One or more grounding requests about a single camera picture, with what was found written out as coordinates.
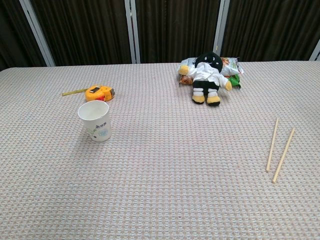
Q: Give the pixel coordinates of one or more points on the silver snack bag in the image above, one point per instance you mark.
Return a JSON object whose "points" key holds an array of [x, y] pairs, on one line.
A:
{"points": [[231, 65]]}

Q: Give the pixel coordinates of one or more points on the white printed paper cup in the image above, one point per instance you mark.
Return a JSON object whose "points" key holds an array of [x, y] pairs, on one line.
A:
{"points": [[96, 125]]}

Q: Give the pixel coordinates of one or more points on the beige woven tablecloth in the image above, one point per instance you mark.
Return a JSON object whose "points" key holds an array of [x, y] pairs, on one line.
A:
{"points": [[160, 162]]}

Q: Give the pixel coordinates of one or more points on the grey partition frame post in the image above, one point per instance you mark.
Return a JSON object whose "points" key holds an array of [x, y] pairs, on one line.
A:
{"points": [[316, 53], [37, 35], [132, 30], [223, 25]]}

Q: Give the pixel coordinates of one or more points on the black plush doll white robe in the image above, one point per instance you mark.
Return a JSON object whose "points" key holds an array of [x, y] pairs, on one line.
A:
{"points": [[208, 75]]}

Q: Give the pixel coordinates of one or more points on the dark pleated curtain panel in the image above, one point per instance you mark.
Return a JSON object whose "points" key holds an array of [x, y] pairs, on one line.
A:
{"points": [[12, 32], [85, 30], [175, 27], [275, 27]]}

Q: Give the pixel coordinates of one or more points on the orange tape measure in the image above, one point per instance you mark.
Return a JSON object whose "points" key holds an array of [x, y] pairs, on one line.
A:
{"points": [[97, 93]]}

